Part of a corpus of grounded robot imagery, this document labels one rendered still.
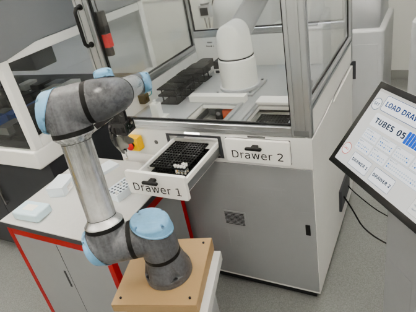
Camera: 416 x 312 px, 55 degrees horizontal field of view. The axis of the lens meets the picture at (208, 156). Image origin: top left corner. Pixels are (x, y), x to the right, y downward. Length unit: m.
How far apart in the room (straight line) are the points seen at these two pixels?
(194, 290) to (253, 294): 1.06
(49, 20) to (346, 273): 2.05
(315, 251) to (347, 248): 0.55
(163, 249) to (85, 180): 0.30
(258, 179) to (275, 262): 0.50
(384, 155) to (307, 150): 0.44
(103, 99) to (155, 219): 0.37
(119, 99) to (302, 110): 0.76
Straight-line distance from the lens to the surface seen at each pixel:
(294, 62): 1.54
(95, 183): 1.17
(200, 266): 1.33
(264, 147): 1.71
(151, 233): 1.17
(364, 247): 2.55
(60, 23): 2.37
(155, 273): 1.28
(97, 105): 1.09
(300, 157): 1.70
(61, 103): 1.11
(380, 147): 1.34
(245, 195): 1.92
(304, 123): 1.62
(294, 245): 2.01
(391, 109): 1.37
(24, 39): 2.21
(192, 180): 1.64
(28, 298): 2.81
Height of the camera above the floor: 1.72
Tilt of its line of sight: 29 degrees down
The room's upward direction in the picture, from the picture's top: 11 degrees counter-clockwise
